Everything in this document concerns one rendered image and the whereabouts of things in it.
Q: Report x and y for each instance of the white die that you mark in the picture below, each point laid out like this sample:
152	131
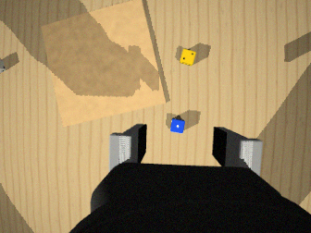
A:
2	66

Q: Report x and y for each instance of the yellow die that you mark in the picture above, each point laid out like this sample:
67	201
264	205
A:
187	57

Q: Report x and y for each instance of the tan flat mat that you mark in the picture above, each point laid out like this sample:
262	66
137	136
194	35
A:
102	63

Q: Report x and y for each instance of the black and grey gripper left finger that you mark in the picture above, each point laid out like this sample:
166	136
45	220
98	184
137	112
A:
129	146

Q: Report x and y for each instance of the blue die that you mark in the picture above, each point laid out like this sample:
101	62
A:
177	125

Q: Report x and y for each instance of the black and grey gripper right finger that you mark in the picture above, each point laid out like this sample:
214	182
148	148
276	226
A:
233	149

